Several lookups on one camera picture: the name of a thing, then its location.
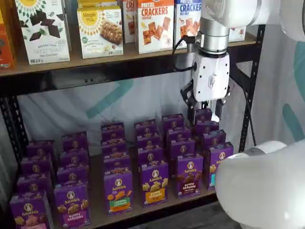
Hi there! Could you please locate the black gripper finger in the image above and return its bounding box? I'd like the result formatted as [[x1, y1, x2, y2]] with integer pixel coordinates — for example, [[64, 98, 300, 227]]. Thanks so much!
[[215, 87, 231, 122], [180, 80, 199, 126]]

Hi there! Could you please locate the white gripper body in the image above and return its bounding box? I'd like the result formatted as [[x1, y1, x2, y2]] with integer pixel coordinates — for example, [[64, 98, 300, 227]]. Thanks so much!
[[191, 51, 231, 101]]

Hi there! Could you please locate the purple Annie's box teal label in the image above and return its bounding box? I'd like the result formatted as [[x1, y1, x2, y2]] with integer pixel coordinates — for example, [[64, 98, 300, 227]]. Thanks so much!
[[208, 142, 234, 191], [195, 108, 214, 123], [193, 120, 221, 137], [202, 129, 227, 148]]

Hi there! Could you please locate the purple Annie's box brown label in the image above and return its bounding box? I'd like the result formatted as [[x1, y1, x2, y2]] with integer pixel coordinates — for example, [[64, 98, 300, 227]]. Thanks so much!
[[161, 114, 185, 131], [169, 139, 197, 159], [176, 154, 205, 199], [166, 127, 192, 143]]

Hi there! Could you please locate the white snack box red seal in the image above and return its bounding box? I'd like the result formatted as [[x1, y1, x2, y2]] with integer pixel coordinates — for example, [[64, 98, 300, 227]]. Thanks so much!
[[228, 25, 247, 43]]

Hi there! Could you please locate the purple Annie's box yellow label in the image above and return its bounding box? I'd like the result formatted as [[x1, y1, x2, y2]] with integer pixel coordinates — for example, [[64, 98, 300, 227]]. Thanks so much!
[[133, 120, 158, 136], [136, 133, 162, 149], [140, 161, 170, 208], [137, 146, 164, 166]]

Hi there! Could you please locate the blue pretzel crackers box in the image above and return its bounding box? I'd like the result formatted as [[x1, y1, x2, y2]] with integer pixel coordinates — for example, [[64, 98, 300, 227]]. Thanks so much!
[[173, 0, 203, 50]]

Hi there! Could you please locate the orange pretzel crackers box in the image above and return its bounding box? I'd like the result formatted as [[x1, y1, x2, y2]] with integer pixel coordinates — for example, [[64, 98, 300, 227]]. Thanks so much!
[[136, 0, 175, 55], [122, 0, 138, 44]]

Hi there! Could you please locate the purple Annie's box green label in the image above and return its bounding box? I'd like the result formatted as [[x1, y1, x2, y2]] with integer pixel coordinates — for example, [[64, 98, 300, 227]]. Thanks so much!
[[103, 169, 134, 215], [101, 139, 128, 157], [103, 154, 132, 173], [101, 122, 125, 141]]

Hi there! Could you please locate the yellow Simple Mills bar box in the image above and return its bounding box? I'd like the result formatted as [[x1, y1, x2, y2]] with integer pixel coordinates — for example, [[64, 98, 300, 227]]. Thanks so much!
[[76, 6, 124, 60], [78, 0, 119, 9]]

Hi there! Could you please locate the purple Annie's box violet label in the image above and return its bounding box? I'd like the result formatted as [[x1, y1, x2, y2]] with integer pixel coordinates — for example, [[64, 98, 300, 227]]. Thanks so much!
[[59, 148, 90, 168], [53, 180, 92, 228], [61, 131, 89, 151], [56, 165, 90, 185]]

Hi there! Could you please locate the white Sweet Thins box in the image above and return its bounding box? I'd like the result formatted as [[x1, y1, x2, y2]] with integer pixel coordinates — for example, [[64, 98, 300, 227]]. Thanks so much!
[[14, 0, 71, 65]]

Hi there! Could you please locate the purple Annie's box pink label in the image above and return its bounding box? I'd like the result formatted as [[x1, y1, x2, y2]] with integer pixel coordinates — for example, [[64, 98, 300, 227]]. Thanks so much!
[[26, 140, 56, 158], [16, 172, 52, 194], [9, 190, 54, 229], [20, 154, 53, 176]]

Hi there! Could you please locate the orange snack box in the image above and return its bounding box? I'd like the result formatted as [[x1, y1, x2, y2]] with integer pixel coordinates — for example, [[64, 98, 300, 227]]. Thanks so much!
[[0, 7, 18, 71]]

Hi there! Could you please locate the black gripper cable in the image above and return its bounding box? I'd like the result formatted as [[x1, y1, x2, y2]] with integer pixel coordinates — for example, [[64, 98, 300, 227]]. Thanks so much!
[[172, 35, 200, 73]]

